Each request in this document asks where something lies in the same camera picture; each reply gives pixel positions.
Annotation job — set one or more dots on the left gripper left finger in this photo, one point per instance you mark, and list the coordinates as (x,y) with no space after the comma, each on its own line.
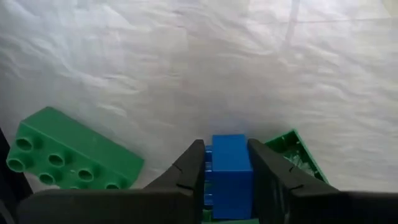
(124,208)

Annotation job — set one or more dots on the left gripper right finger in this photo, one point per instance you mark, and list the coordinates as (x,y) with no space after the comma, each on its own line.
(311,205)

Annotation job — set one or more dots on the small blue stud brick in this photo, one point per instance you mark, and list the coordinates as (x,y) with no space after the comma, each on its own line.
(231,177)

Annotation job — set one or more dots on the white table cover sheet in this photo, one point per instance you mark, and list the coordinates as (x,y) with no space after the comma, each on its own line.
(186,62)

